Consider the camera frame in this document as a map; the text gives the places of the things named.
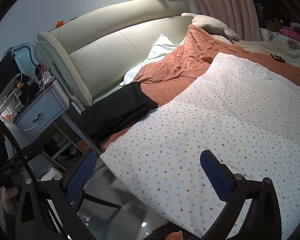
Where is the black coat with yellow logo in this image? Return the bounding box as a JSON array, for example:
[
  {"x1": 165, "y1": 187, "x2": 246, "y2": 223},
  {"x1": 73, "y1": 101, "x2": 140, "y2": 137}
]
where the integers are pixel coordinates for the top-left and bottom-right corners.
[{"x1": 82, "y1": 82, "x2": 158, "y2": 146}]

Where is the pile of colourful clothes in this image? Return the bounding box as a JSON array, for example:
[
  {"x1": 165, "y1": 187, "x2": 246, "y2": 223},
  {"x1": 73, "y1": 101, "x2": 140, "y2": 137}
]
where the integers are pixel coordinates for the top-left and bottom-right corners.
[{"x1": 266, "y1": 20, "x2": 300, "y2": 43}]

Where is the person's left hand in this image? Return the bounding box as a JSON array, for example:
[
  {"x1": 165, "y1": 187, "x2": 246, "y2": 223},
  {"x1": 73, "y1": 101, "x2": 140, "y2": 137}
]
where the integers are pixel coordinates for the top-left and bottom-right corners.
[{"x1": 2, "y1": 187, "x2": 19, "y2": 217}]

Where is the person's right hand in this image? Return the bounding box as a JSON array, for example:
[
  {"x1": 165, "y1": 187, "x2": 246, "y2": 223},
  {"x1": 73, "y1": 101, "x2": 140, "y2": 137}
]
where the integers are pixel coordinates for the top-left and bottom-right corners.
[{"x1": 165, "y1": 231, "x2": 183, "y2": 240}]

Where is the white floral quilt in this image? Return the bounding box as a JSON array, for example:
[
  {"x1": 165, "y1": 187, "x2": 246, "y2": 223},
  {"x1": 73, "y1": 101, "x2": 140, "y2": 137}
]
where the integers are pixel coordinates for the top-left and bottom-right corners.
[{"x1": 101, "y1": 53, "x2": 300, "y2": 239}]

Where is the light blue nightstand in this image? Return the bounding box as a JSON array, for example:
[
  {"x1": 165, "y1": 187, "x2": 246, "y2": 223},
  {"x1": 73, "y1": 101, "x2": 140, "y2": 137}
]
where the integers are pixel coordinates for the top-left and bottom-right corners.
[{"x1": 0, "y1": 42, "x2": 102, "y2": 170}]

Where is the black monitor on nightstand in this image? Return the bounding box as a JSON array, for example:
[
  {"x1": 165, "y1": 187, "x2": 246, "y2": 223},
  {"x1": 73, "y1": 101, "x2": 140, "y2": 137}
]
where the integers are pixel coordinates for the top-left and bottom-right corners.
[{"x1": 0, "y1": 51, "x2": 20, "y2": 95}]

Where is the orange-brown blanket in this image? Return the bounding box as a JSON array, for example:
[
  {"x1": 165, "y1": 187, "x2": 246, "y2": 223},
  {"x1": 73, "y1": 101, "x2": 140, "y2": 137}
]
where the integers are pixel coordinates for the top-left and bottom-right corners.
[{"x1": 98, "y1": 26, "x2": 300, "y2": 150}]

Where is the cream padded headboard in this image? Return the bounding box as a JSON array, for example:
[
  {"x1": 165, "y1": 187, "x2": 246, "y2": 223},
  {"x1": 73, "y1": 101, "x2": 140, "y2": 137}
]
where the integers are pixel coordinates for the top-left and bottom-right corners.
[{"x1": 37, "y1": 0, "x2": 199, "y2": 110}]

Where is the small black device on bed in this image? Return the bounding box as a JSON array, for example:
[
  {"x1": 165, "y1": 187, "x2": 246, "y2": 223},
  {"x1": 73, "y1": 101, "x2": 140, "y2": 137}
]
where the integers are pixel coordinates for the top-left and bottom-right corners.
[{"x1": 270, "y1": 54, "x2": 286, "y2": 63}]

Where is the beige bed sheet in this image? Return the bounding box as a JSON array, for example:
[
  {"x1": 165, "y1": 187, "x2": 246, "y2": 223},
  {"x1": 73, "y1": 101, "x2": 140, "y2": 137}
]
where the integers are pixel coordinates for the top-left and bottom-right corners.
[{"x1": 238, "y1": 28, "x2": 300, "y2": 67}]

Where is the white pillow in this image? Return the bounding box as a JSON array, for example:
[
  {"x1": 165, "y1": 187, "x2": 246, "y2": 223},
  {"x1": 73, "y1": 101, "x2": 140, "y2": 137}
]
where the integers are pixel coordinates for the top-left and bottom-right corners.
[{"x1": 119, "y1": 34, "x2": 185, "y2": 87}]

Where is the beige plush pillow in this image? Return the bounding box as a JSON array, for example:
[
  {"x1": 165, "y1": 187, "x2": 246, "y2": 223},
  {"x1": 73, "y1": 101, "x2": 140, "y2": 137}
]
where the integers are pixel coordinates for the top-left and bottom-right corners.
[{"x1": 181, "y1": 12, "x2": 239, "y2": 41}]

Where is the pink left curtain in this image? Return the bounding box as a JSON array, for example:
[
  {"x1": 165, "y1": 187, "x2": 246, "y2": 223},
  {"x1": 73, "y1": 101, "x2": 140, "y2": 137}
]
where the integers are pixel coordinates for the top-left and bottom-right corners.
[{"x1": 199, "y1": 0, "x2": 260, "y2": 41}]

